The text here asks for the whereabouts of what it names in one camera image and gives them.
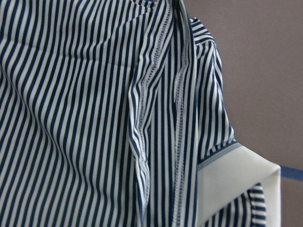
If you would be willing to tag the brown paper table cover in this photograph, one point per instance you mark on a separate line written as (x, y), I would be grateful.
(261, 47)

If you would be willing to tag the navy white striped polo shirt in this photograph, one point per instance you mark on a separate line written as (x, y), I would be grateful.
(112, 115)

